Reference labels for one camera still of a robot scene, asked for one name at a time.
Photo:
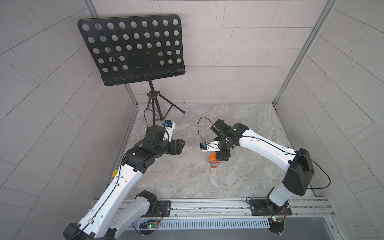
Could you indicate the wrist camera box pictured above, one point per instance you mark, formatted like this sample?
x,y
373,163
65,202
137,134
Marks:
x,y
170,126
210,147

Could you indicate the black perforated music stand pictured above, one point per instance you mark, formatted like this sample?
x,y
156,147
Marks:
x,y
129,50

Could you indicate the aluminium mounting rail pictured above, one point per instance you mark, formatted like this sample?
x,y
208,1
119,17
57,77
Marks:
x,y
219,212

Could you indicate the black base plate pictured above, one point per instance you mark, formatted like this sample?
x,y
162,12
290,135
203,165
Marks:
x,y
264,207
162,209

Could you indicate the right controller circuit board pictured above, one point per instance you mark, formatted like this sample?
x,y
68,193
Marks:
x,y
277,225

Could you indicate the orange half-round lego piece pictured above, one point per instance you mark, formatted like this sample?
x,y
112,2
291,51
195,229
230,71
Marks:
x,y
212,158

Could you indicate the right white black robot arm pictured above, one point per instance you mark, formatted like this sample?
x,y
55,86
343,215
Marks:
x,y
297,164

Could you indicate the left controller circuit board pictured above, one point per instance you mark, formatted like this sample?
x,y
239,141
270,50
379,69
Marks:
x,y
148,227

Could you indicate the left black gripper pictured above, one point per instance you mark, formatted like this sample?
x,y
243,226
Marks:
x,y
178,148

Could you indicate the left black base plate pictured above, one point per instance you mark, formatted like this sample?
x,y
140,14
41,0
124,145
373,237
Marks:
x,y
162,209

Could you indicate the yellow triangular plastic piece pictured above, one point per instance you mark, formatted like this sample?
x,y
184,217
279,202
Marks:
x,y
115,172

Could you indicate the controller circuit board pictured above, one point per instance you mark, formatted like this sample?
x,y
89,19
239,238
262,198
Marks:
x,y
277,225
148,227

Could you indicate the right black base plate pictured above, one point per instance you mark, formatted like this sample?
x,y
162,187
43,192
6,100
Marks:
x,y
264,207

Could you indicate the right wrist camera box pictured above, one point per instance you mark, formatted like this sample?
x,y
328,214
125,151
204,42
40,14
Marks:
x,y
210,147

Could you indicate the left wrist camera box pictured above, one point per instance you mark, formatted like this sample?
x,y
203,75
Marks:
x,y
170,126

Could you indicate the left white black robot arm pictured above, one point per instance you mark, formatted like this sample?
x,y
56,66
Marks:
x,y
103,221

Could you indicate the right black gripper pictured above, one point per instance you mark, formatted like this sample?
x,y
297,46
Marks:
x,y
221,155

